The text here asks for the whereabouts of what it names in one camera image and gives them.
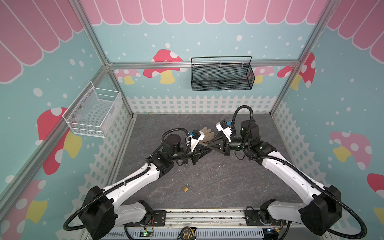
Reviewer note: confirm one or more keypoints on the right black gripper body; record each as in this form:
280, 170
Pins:
226, 146

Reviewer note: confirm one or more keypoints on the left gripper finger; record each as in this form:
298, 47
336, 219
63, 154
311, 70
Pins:
202, 153
204, 149

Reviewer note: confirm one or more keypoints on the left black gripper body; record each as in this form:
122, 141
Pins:
193, 156

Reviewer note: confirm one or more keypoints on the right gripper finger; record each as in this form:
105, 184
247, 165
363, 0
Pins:
217, 149
216, 143

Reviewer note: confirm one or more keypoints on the brass padlock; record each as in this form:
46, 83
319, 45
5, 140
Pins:
186, 188

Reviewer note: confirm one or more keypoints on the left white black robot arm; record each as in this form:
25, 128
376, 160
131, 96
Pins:
102, 209

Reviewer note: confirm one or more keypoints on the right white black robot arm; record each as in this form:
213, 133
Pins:
321, 206

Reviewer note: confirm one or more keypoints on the beige knit work glove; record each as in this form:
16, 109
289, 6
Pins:
208, 135

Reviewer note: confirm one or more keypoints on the yellow black tape measure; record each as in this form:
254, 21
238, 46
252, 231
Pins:
187, 233

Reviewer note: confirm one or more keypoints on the green circuit board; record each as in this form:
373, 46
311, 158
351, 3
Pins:
146, 234

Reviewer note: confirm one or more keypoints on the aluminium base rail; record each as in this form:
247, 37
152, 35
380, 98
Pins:
248, 217

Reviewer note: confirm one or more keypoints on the black mesh wall basket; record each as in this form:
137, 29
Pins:
225, 73

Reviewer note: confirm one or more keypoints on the white mesh wall basket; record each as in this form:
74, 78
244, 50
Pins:
94, 111

